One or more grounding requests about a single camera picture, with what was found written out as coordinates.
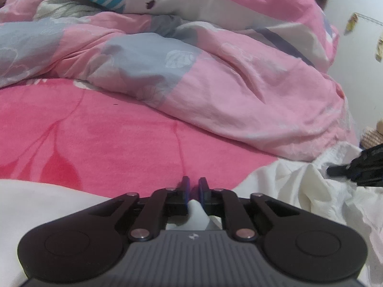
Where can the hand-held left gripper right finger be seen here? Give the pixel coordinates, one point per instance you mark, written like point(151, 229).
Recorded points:
point(203, 191)

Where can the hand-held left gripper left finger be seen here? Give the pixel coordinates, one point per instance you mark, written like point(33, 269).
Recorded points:
point(186, 188)

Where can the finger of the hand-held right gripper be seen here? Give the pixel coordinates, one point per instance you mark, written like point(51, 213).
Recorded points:
point(339, 170)

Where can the white shirt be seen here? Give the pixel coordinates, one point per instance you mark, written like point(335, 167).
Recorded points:
point(299, 185)

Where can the stack of folded clothes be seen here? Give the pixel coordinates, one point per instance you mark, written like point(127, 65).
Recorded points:
point(371, 137)

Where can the pink floral blanket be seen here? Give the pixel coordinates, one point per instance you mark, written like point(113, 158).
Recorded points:
point(104, 143)

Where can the pink patchwork quilt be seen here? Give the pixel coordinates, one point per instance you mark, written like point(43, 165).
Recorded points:
point(224, 80)

